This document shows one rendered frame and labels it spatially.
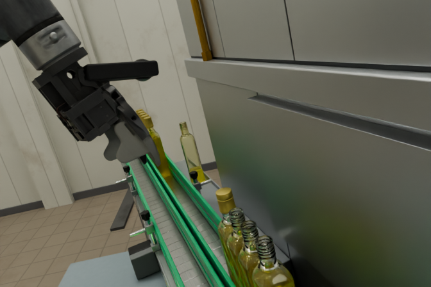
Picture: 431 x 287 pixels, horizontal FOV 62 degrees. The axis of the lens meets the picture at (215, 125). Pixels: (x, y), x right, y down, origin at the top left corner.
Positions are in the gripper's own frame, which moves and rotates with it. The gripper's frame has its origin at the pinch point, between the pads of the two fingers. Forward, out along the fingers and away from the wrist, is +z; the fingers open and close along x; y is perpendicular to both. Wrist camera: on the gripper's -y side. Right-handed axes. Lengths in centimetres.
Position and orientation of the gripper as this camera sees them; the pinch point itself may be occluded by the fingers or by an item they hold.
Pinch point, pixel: (151, 155)
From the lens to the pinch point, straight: 61.2
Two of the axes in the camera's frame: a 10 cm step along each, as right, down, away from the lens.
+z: 5.2, 8.0, 3.1
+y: -6.6, 6.0, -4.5
